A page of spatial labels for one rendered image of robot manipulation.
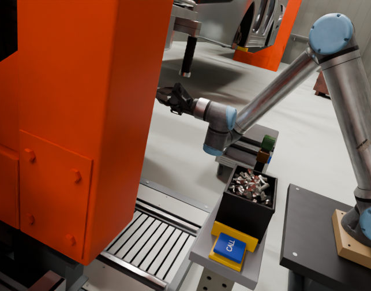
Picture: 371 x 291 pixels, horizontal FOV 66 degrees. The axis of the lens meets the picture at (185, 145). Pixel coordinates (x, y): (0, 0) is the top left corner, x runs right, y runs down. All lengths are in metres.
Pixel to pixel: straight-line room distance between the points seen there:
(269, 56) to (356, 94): 3.60
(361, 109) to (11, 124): 0.91
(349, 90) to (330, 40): 0.16
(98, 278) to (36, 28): 0.88
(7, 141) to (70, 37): 0.25
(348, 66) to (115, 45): 0.76
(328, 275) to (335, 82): 0.63
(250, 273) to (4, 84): 0.64
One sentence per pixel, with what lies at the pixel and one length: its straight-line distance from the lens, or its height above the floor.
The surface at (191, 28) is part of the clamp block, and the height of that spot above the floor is 0.92.
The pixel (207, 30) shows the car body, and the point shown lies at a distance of 3.52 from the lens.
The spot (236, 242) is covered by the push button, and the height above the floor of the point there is 0.48.
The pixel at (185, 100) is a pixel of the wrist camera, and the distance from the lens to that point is 1.17.
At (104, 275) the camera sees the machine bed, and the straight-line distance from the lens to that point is 1.15.
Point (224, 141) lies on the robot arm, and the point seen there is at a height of 0.53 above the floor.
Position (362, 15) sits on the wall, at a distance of 15.07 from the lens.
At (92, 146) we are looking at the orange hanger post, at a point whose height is 0.76.
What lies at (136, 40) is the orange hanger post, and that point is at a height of 0.91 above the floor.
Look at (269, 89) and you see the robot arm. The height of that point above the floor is 0.77.
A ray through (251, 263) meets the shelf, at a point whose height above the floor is 0.45.
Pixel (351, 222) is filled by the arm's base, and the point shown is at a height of 0.39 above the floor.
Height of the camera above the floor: 0.96
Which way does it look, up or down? 24 degrees down
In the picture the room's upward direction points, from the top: 14 degrees clockwise
